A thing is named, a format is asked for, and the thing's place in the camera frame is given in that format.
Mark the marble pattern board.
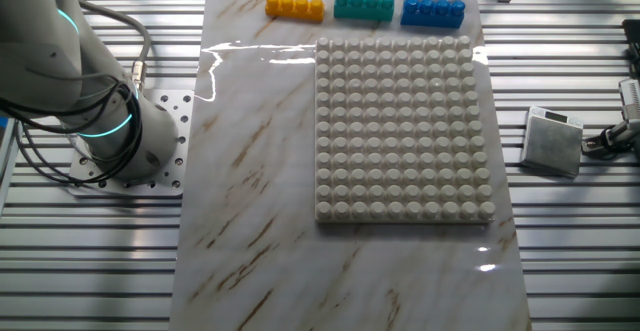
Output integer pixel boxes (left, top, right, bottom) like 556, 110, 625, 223
168, 0, 534, 331

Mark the blue four-stud block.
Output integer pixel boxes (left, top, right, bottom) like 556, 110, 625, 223
399, 0, 466, 30

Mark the small silver camera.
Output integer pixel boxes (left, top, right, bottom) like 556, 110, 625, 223
618, 78, 640, 122

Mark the white studded baseplate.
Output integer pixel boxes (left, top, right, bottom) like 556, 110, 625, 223
313, 34, 497, 225

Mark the teal four-stud block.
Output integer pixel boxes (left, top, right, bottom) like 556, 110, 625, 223
333, 0, 396, 23

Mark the black cable bundle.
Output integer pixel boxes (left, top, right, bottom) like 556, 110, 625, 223
0, 78, 145, 187

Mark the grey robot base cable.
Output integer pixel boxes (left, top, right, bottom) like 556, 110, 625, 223
77, 0, 153, 95

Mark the metal camera mount clamp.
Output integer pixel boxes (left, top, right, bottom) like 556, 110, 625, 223
582, 119, 640, 161

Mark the perforated robot base plate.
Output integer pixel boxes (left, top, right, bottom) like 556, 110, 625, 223
67, 89, 195, 198

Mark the black device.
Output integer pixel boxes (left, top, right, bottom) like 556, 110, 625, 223
621, 18, 640, 77

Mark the orange four-stud block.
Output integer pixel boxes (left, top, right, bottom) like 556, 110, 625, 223
264, 0, 326, 24

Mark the silver digital scale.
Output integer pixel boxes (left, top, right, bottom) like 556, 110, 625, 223
519, 105, 585, 180

